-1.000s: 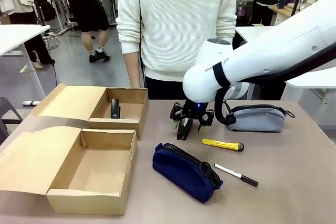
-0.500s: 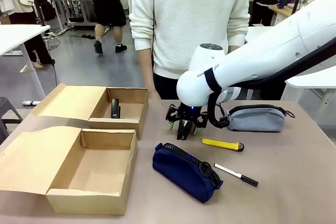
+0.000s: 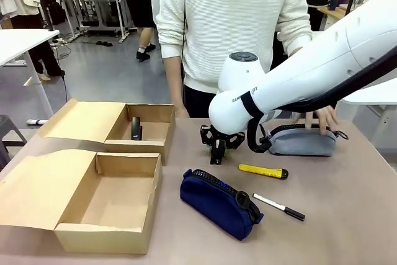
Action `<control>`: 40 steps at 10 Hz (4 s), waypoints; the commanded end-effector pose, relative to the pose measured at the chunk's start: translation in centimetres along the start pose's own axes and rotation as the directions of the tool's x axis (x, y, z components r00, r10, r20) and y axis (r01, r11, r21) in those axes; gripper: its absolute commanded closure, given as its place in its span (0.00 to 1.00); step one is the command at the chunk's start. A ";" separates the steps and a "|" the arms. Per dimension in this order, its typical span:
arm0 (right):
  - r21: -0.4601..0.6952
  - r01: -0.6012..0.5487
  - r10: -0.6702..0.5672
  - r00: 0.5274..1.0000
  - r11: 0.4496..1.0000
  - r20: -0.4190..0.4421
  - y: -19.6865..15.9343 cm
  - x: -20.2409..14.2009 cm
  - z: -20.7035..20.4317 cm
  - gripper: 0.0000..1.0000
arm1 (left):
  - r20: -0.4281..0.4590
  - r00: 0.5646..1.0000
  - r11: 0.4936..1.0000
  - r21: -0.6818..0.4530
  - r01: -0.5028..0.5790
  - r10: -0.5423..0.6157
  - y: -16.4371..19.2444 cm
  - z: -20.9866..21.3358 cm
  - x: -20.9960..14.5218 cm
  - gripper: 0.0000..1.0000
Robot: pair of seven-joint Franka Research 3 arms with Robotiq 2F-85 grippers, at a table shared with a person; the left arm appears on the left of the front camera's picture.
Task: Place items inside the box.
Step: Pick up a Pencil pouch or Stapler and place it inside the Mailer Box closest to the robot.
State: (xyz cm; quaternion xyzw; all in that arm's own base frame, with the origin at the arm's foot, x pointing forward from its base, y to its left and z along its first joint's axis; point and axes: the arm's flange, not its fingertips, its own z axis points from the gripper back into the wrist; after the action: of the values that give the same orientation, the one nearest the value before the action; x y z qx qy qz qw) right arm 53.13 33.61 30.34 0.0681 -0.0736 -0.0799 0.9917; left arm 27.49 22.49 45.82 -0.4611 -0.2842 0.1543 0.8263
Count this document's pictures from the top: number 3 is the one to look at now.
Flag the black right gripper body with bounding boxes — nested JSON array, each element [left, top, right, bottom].
[[211, 127, 237, 142]]

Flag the navy blue pencil pouch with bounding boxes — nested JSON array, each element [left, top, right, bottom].
[[179, 168, 264, 241]]

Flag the grey pencil pouch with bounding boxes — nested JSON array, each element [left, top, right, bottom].
[[267, 124, 349, 157]]

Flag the small cardboard box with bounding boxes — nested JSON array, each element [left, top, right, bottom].
[[37, 97, 176, 166]]

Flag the person's right forearm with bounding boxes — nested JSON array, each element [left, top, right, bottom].
[[163, 55, 187, 112]]

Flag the large cardboard box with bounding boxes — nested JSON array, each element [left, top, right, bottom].
[[0, 148, 164, 255]]

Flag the person's right hand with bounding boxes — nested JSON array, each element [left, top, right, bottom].
[[174, 105, 190, 119]]

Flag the person's left hand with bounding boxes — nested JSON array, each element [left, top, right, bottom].
[[291, 104, 339, 136]]

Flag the black trousers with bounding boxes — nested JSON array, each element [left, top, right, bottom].
[[183, 84, 218, 119]]

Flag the yellow utility knife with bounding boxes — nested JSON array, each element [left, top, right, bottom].
[[238, 163, 289, 179]]

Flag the white marker black cap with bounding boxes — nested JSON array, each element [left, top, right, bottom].
[[252, 192, 306, 222]]

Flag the person in white sweater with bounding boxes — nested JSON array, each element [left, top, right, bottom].
[[154, 0, 313, 94]]

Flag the white round-cornered table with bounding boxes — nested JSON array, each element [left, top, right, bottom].
[[341, 84, 397, 154]]

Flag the wooden side table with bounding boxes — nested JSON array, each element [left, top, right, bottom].
[[318, 2, 378, 32]]

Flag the white power strip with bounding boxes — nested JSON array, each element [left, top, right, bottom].
[[50, 36, 74, 46]]

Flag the black stool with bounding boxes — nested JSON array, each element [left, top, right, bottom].
[[0, 114, 28, 171]]

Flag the white desk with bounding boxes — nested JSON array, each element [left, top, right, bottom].
[[0, 28, 60, 120]]

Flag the thin black neck cord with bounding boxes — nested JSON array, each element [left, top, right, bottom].
[[179, 0, 192, 79]]

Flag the black sleeved arm cable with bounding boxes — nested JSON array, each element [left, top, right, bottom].
[[247, 43, 397, 154]]

